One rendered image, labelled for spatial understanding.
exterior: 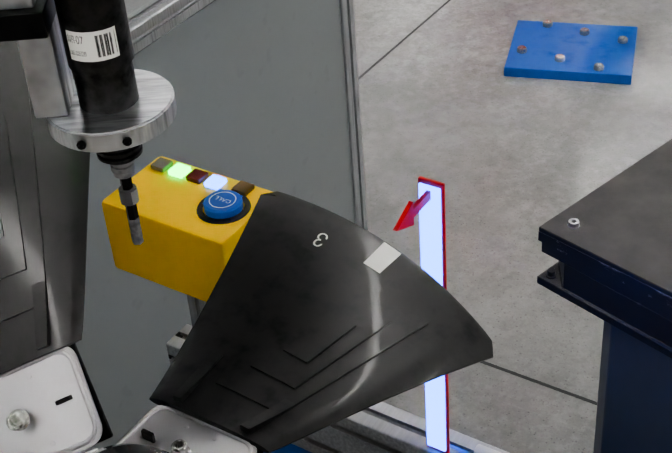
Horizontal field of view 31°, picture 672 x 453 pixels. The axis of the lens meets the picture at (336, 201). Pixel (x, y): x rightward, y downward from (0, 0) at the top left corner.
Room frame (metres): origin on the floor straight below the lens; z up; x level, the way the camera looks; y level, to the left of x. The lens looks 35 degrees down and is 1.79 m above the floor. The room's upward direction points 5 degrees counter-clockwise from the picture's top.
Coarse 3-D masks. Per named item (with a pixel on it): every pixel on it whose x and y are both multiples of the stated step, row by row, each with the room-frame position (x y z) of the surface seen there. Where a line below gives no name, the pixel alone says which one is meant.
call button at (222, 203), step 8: (216, 192) 1.03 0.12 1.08; (224, 192) 1.03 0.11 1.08; (232, 192) 1.03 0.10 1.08; (208, 200) 1.02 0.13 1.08; (216, 200) 1.01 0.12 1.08; (224, 200) 1.01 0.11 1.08; (232, 200) 1.01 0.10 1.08; (240, 200) 1.01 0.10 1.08; (208, 208) 1.00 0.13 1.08; (216, 208) 1.00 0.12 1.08; (224, 208) 1.00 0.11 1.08; (232, 208) 1.00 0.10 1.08; (240, 208) 1.01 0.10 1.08; (208, 216) 1.00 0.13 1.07; (216, 216) 1.00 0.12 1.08; (224, 216) 1.00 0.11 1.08; (232, 216) 1.00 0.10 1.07
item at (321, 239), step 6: (318, 228) 0.79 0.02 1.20; (324, 228) 0.79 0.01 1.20; (312, 234) 0.78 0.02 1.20; (318, 234) 0.78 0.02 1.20; (324, 234) 0.78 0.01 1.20; (330, 234) 0.78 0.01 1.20; (336, 234) 0.79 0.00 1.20; (306, 240) 0.78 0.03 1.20; (312, 240) 0.78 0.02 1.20; (318, 240) 0.78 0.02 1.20; (324, 240) 0.78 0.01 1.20; (330, 240) 0.78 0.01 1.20; (306, 246) 0.77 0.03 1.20; (312, 246) 0.77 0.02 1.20; (318, 246) 0.77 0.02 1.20; (324, 246) 0.77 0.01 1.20; (318, 252) 0.76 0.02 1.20; (324, 252) 0.77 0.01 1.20
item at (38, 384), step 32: (64, 352) 0.57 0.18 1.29; (0, 384) 0.57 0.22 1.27; (32, 384) 0.56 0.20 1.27; (64, 384) 0.56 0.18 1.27; (0, 416) 0.55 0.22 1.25; (32, 416) 0.55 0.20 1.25; (64, 416) 0.55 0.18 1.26; (96, 416) 0.54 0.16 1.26; (0, 448) 0.54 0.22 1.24; (32, 448) 0.54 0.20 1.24; (64, 448) 0.53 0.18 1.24
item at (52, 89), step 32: (0, 0) 0.56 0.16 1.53; (32, 0) 0.56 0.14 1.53; (0, 32) 0.56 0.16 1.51; (32, 32) 0.56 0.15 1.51; (32, 64) 0.56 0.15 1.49; (64, 64) 0.58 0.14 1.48; (32, 96) 0.56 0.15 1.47; (64, 96) 0.56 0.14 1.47; (160, 96) 0.58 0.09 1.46; (64, 128) 0.55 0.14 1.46; (96, 128) 0.55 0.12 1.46; (128, 128) 0.55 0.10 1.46; (160, 128) 0.56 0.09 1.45
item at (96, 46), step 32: (64, 0) 0.56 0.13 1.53; (96, 0) 0.56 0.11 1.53; (64, 32) 0.57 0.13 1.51; (96, 32) 0.56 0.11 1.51; (128, 32) 0.57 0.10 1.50; (96, 64) 0.56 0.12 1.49; (128, 64) 0.57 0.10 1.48; (96, 96) 0.56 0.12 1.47; (128, 96) 0.57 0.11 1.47; (128, 160) 0.57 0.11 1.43
